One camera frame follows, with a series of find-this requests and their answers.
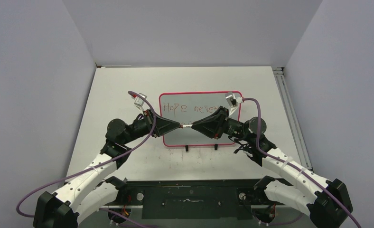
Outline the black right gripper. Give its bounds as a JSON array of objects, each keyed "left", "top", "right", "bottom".
[{"left": 191, "top": 106, "right": 252, "bottom": 143}]

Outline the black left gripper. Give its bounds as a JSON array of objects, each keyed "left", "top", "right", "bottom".
[{"left": 122, "top": 108, "right": 180, "bottom": 145}]

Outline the white whiteboard marker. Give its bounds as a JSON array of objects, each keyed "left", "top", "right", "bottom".
[{"left": 181, "top": 124, "right": 193, "bottom": 128}]

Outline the pink framed whiteboard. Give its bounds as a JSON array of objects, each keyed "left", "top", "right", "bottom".
[{"left": 159, "top": 91, "right": 234, "bottom": 147}]

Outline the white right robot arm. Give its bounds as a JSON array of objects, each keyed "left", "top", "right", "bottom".
[{"left": 192, "top": 107, "right": 359, "bottom": 228}]

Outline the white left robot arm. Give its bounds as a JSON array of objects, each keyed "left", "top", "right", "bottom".
[{"left": 33, "top": 109, "right": 181, "bottom": 228}]

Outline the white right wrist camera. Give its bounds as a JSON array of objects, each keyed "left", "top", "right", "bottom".
[{"left": 225, "top": 91, "right": 243, "bottom": 117}]

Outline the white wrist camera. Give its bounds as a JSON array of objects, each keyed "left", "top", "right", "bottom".
[
  {"left": 225, "top": 91, "right": 243, "bottom": 117},
  {"left": 132, "top": 93, "right": 147, "bottom": 113}
]

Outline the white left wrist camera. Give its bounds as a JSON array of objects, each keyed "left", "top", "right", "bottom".
[{"left": 132, "top": 93, "right": 147, "bottom": 113}]

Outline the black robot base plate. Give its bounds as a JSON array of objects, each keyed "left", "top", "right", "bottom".
[{"left": 108, "top": 179, "right": 275, "bottom": 220}]

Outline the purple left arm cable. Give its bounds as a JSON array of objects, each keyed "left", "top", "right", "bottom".
[{"left": 16, "top": 91, "right": 158, "bottom": 228}]

